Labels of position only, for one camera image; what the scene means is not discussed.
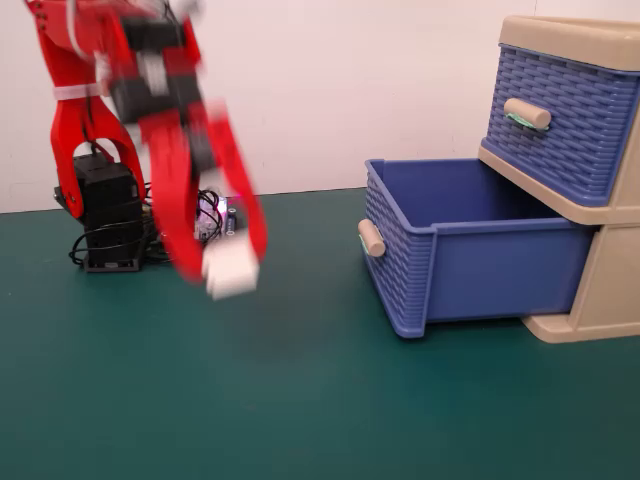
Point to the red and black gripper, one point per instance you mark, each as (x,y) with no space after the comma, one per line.
(150,90)

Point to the white building block cube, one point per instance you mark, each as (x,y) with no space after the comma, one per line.
(231,272)

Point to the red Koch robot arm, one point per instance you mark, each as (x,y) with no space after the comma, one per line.
(67,125)

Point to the controller circuit board with LEDs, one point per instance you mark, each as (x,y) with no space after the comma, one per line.
(220,215)

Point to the short white zip tie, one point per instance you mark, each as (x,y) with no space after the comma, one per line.
(75,92)

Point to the green table mat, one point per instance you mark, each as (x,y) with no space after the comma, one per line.
(250,390)

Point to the long white zip tie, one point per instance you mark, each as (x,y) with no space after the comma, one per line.
(74,25)

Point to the beige plastic drawer cabinet frame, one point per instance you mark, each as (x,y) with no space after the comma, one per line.
(610,280)

